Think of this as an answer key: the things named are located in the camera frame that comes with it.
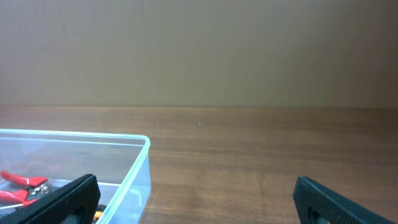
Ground clear plastic container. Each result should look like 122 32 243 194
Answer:
1 129 151 223

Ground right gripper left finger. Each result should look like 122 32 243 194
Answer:
1 174 101 224

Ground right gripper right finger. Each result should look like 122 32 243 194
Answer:
293 175 393 224

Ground orange black pliers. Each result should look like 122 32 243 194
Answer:
93 204 106 223

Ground red handled pruning shears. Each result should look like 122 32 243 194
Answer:
1 170 58 207

